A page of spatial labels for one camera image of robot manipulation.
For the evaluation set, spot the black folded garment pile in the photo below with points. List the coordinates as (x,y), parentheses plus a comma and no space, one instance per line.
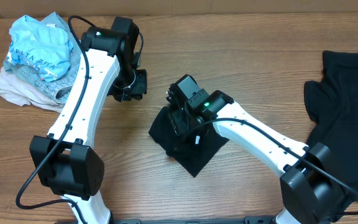
(332,104)

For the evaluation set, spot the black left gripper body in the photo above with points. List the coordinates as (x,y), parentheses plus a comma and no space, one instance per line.
(132,91)

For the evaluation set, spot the white cloth garment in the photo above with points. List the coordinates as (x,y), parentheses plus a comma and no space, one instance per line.
(21,93)

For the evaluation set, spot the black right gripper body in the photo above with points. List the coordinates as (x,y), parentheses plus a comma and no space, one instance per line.
(176,118)

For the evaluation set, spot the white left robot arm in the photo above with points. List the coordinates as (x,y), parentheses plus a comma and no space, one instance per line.
(64,159)

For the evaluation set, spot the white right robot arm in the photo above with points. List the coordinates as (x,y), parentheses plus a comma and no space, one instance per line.
(311,184)

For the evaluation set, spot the light blue printed shirt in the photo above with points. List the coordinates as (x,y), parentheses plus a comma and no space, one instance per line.
(43,45)

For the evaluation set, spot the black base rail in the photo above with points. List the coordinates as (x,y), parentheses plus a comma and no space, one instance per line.
(266,219)

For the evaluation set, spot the faded denim jeans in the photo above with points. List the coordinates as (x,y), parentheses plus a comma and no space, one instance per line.
(57,90)

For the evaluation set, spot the black t-shirt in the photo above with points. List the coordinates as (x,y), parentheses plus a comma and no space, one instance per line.
(195,152)

